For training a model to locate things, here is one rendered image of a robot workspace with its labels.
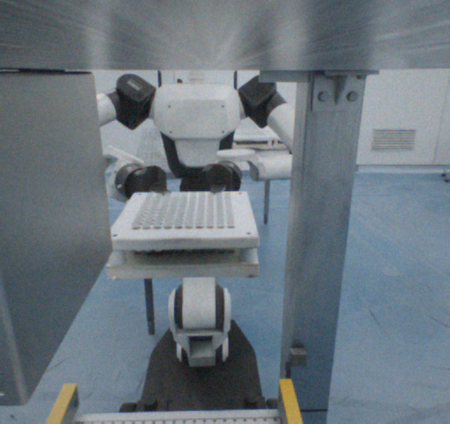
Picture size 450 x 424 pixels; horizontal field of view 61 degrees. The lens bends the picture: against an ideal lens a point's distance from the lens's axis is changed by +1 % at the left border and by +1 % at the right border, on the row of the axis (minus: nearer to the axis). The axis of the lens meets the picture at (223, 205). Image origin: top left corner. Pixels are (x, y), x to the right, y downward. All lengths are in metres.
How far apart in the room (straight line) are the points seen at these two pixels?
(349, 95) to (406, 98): 5.34
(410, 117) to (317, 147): 5.40
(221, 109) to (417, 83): 4.74
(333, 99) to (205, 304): 0.93
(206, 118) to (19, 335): 1.02
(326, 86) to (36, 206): 0.29
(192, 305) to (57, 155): 0.98
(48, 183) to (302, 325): 0.35
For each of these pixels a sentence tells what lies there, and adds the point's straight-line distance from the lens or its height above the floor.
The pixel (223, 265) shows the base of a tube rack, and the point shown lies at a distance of 0.62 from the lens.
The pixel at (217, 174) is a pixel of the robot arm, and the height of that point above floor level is 1.10.
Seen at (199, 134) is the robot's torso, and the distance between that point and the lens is 1.22.
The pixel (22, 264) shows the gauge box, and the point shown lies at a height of 1.21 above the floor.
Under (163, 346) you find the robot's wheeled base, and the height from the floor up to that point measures 0.17.
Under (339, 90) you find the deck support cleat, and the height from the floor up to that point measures 1.30.
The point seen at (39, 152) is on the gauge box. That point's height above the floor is 1.27.
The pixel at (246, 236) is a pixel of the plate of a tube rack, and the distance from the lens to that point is 0.61.
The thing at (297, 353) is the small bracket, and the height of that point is 0.98.
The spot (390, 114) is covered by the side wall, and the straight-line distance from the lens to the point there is 5.71.
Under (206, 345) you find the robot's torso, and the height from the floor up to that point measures 0.35.
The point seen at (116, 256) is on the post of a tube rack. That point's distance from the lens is 0.64.
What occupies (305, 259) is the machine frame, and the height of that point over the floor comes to 1.11.
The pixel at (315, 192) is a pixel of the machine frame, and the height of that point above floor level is 1.19.
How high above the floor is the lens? 1.32
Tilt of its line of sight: 19 degrees down
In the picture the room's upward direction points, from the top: straight up
